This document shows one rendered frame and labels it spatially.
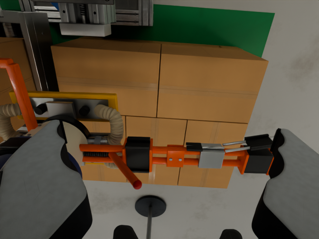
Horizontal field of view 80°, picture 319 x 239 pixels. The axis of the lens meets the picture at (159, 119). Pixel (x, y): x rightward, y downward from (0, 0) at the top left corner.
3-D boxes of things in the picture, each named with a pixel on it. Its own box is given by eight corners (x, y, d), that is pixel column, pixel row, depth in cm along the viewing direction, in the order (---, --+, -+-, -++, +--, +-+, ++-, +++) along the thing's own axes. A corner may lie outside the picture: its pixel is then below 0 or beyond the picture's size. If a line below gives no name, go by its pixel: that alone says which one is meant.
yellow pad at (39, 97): (21, 116, 67) (11, 124, 62) (12, 89, 62) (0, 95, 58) (119, 120, 67) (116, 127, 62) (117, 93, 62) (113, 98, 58)
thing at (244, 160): (235, 163, 62) (240, 174, 57) (240, 144, 58) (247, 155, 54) (261, 164, 62) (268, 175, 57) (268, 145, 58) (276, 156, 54)
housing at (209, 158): (195, 159, 62) (198, 169, 58) (198, 142, 58) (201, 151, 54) (217, 160, 62) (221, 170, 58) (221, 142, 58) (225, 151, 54)
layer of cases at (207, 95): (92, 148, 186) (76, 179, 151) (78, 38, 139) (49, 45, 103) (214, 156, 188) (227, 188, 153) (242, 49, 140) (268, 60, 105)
